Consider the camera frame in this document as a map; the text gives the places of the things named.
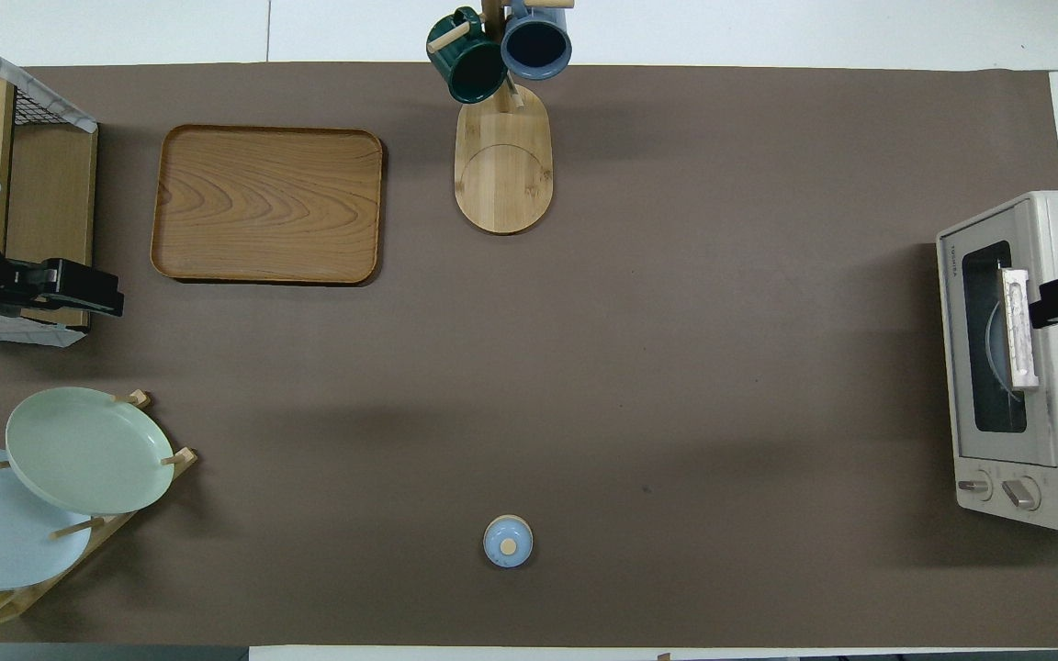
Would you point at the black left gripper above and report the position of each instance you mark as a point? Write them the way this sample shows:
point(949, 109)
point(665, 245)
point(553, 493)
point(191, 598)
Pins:
point(19, 274)

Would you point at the toaster oven glass door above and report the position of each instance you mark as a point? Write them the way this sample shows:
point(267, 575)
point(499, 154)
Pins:
point(974, 367)

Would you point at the beige oven knob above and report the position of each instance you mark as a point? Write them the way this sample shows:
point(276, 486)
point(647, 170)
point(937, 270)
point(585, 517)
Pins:
point(975, 487)
point(1021, 494)

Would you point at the wooden two-tier shelf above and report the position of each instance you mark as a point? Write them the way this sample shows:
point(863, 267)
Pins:
point(51, 202)

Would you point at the light green plate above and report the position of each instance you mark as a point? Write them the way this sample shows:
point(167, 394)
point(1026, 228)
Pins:
point(88, 450)

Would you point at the rectangular wooden tray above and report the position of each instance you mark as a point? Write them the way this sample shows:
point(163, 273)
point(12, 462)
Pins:
point(267, 202)

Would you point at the wooden plate rack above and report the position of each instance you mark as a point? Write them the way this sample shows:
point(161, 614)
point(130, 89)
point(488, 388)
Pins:
point(102, 531)

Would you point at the large brown table mat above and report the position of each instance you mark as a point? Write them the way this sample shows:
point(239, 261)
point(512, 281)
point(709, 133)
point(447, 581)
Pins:
point(676, 321)

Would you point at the wooden mug tree stand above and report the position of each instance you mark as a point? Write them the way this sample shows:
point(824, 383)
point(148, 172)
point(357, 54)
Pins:
point(503, 174)

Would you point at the dark green mug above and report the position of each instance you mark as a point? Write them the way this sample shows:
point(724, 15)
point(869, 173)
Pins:
point(467, 66)

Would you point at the blue mug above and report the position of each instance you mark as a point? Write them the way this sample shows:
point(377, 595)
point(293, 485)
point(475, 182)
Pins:
point(536, 44)

